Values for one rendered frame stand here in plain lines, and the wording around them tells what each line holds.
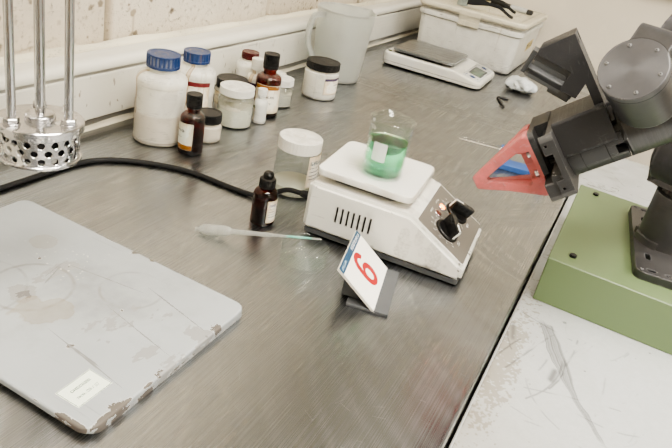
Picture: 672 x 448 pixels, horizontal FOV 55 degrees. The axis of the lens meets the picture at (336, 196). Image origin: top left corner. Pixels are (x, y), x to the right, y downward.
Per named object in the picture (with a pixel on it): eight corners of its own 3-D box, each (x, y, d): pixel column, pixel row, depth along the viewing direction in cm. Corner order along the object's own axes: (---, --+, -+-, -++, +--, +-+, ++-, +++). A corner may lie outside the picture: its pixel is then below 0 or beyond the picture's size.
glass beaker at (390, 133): (404, 189, 76) (421, 125, 72) (359, 182, 75) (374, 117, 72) (399, 169, 81) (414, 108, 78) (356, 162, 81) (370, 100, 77)
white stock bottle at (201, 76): (183, 109, 110) (189, 42, 105) (217, 119, 108) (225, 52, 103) (163, 119, 104) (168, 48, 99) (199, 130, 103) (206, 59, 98)
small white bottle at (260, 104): (267, 123, 111) (272, 89, 109) (259, 126, 109) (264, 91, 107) (256, 118, 112) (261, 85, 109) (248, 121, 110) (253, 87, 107)
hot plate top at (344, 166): (435, 172, 84) (437, 166, 83) (410, 206, 73) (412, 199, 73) (349, 145, 87) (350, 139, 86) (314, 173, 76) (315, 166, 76)
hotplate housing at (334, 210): (477, 243, 86) (494, 189, 82) (457, 290, 74) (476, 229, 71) (323, 190, 91) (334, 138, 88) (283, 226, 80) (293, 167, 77)
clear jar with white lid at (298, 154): (265, 193, 87) (274, 138, 84) (276, 176, 93) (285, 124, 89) (308, 204, 87) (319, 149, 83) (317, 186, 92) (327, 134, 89)
